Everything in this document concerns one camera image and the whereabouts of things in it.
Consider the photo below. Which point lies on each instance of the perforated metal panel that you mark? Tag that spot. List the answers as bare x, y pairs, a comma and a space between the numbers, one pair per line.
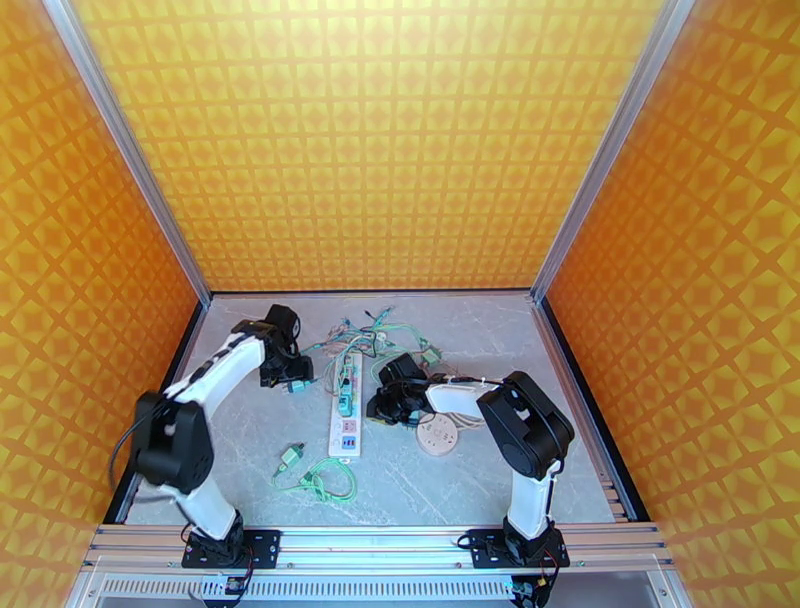
375, 590

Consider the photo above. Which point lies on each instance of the long white power strip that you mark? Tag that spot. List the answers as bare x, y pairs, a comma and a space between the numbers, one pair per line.
347, 434

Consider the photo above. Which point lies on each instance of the aluminium frame post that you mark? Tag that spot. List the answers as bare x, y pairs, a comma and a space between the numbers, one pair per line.
606, 156
131, 156

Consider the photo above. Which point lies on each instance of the two-tone green USB charger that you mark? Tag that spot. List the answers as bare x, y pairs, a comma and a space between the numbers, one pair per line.
431, 357
290, 456

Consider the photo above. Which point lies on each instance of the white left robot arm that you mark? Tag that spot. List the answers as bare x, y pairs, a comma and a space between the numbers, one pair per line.
219, 369

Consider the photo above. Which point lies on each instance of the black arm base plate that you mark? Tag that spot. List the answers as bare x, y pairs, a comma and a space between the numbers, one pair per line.
484, 549
262, 547

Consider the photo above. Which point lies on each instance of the round white power socket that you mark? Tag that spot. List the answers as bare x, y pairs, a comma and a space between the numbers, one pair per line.
437, 435

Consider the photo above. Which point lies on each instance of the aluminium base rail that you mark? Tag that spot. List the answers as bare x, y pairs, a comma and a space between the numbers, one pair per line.
375, 540

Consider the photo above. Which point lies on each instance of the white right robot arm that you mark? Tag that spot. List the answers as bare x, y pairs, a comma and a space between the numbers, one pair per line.
525, 419

